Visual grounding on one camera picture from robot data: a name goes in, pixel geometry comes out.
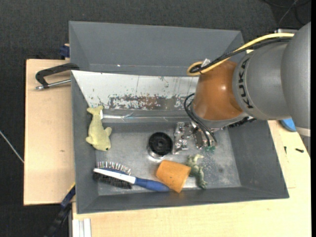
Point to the green toy dinosaur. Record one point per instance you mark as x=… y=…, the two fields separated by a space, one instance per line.
x=197 y=170

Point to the blue and white hairbrush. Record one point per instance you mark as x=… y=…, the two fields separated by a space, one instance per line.
x=118 y=176

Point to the pale flat board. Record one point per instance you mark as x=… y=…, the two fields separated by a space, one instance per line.
x=49 y=132

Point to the orange cup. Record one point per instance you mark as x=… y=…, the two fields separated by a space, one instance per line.
x=172 y=175

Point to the yellow-green plush dolphin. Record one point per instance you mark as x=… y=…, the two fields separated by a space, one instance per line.
x=97 y=132

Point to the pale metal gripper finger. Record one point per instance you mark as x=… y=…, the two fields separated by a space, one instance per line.
x=182 y=130
x=180 y=147

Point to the small black screw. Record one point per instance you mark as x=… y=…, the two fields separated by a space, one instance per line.
x=300 y=150

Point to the grey metal bin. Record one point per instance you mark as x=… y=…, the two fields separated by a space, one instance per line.
x=138 y=46

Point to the black round disc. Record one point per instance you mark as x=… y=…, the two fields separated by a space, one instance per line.
x=160 y=144

